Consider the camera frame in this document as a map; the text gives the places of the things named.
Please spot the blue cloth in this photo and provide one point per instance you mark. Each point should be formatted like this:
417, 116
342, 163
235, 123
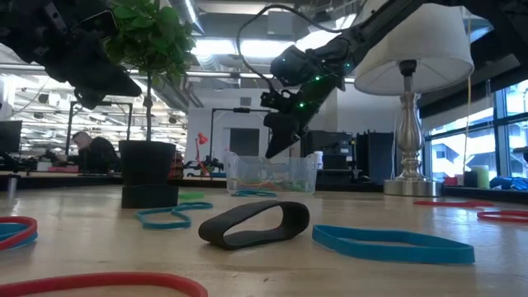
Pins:
509, 184

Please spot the grey metal post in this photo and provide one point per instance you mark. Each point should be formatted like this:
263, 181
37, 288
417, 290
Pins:
11, 187

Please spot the white container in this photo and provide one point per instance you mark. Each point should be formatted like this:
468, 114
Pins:
318, 161

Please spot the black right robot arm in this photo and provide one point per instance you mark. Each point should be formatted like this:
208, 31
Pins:
371, 22

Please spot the green roll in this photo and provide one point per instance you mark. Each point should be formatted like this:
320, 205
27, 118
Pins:
481, 177

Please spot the blue rubber band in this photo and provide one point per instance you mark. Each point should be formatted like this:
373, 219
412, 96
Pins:
468, 255
10, 229

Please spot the black frame stand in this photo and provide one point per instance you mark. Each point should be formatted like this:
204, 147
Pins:
68, 132
242, 110

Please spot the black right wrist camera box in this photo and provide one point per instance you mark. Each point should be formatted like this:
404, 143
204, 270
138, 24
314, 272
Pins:
274, 101

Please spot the black equipment cabinet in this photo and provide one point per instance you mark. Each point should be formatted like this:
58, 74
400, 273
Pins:
334, 156
375, 156

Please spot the thin red rubber band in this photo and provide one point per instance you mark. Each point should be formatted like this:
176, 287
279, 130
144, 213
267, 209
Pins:
103, 281
453, 204
251, 184
478, 216

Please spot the red crate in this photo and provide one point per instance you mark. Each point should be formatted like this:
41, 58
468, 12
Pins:
178, 165

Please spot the thin teal rubber band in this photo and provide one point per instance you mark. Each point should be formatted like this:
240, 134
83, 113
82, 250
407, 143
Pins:
165, 226
247, 194

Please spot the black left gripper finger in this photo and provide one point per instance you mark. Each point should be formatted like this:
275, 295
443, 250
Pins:
103, 78

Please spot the green artificial plant black pot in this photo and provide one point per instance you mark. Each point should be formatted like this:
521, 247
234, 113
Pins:
146, 165

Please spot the green rubber band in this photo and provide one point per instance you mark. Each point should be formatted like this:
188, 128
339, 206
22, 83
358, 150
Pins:
190, 196
290, 186

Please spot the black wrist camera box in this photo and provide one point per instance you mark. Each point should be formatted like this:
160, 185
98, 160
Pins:
101, 24
274, 101

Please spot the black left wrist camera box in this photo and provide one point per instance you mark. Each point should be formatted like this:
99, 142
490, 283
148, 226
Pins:
101, 24

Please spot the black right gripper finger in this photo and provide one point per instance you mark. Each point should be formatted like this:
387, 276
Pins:
277, 132
295, 132

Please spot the white shade silver table lamp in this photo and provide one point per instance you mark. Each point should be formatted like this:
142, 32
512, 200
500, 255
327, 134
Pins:
433, 49

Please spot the red desk lamp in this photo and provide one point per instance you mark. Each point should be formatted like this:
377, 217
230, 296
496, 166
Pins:
202, 138

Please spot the clear plastic bin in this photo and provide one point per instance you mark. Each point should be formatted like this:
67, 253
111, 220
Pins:
243, 169

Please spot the black aluminium frame rail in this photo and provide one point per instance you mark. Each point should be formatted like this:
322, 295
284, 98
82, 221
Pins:
350, 187
49, 182
486, 194

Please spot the red box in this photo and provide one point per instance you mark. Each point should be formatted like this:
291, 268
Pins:
451, 181

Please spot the black cup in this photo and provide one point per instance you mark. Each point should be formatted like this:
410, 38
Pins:
470, 180

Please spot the person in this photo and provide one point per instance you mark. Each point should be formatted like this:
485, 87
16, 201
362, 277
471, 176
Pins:
99, 156

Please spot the black monitor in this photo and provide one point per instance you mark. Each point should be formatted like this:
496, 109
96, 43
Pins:
10, 136

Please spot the grey wall vent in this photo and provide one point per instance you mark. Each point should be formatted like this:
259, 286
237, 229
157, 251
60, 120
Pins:
246, 102

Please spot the dark wall screen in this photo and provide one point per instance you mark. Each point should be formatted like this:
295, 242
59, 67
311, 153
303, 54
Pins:
244, 142

